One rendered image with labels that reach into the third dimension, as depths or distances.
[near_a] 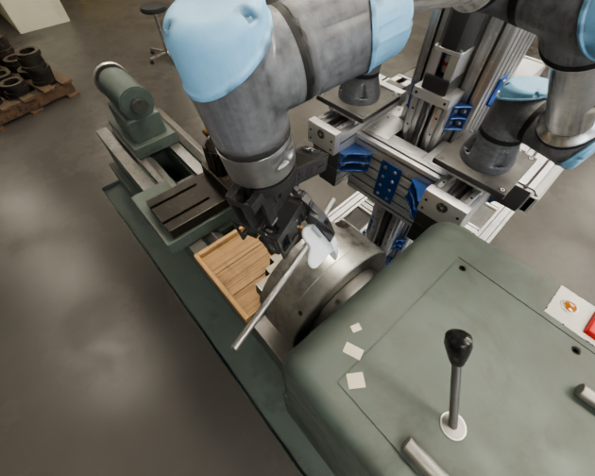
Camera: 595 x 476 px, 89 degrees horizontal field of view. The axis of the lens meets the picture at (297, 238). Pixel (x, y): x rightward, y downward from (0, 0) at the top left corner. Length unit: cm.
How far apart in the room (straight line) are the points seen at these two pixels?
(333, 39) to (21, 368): 227
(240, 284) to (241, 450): 98
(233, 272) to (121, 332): 121
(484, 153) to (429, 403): 71
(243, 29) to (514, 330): 59
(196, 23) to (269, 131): 9
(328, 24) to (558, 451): 59
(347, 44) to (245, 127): 10
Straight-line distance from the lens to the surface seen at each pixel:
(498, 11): 64
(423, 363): 56
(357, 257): 64
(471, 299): 64
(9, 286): 271
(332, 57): 27
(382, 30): 30
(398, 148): 119
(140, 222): 177
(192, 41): 23
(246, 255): 106
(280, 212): 38
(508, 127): 99
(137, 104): 147
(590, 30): 57
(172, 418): 188
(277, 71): 25
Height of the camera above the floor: 177
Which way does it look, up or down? 54 degrees down
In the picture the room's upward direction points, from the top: straight up
